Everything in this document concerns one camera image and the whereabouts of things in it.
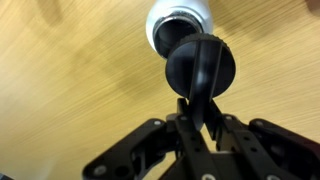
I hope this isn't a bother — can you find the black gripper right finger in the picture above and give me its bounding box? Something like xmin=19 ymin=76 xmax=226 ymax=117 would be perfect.
xmin=205 ymin=101 xmax=320 ymax=180

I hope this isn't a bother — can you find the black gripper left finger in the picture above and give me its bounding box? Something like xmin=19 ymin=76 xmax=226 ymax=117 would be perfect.
xmin=82 ymin=99 xmax=220 ymax=180

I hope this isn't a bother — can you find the black flask lid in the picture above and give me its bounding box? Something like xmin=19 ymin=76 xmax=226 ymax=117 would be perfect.
xmin=165 ymin=33 xmax=236 ymax=130

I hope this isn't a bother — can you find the white flask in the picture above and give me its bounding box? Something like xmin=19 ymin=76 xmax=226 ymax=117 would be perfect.
xmin=146 ymin=0 xmax=213 ymax=59

